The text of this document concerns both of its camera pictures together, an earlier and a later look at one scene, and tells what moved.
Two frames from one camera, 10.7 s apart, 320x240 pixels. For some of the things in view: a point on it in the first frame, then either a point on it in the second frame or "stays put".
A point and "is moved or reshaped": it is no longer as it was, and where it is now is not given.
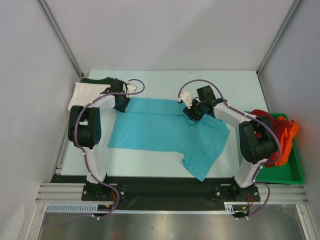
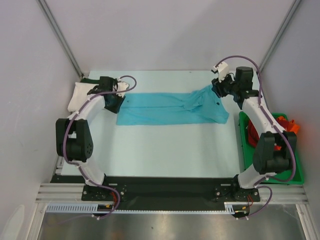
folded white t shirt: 83,93 stays put
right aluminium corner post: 295,3 stays put
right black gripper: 193,114 -> 219,88
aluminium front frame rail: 57,193 stays put
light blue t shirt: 164,125 is moved or reshaped
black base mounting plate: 119,190 stays put
